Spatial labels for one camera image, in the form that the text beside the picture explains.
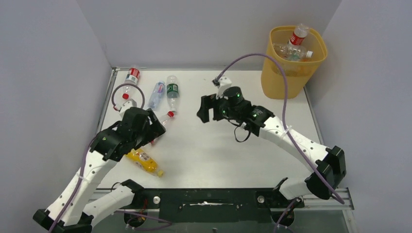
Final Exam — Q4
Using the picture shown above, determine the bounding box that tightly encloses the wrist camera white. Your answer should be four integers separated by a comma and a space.
212, 75, 232, 100
119, 99, 137, 117

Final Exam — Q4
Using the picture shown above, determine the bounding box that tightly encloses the yellow juice bottle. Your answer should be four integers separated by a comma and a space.
125, 149, 164, 178

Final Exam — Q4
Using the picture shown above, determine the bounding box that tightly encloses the red label bottle left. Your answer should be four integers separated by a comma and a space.
151, 111, 175, 146

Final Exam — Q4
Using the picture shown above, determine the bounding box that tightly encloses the yellow plastic waste bin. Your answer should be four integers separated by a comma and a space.
261, 26, 328, 100

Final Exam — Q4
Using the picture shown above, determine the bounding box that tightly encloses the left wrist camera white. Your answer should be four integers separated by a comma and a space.
119, 99, 137, 117

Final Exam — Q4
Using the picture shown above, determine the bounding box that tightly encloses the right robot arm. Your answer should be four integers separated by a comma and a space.
197, 86, 346, 207

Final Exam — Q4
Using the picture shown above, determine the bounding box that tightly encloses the clear unlabelled bottle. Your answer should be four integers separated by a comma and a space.
273, 43, 313, 61

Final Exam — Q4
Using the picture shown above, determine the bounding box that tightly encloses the clear bottle red label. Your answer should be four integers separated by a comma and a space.
121, 67, 140, 100

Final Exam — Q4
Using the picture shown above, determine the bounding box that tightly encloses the clear bottle blue purple label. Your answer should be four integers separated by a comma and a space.
148, 81, 166, 110

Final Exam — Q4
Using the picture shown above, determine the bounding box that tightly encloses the clear bottle dark green label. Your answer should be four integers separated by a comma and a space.
166, 75, 179, 113

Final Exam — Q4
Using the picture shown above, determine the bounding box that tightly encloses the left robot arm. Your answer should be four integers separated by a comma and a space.
33, 107, 166, 233

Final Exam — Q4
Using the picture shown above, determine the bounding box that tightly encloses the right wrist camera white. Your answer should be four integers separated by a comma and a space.
212, 75, 232, 100

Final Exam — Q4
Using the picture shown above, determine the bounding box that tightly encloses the red label bottle red cap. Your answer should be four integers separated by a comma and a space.
288, 23, 310, 46

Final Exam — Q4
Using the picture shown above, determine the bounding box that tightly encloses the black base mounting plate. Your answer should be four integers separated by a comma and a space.
124, 188, 291, 223

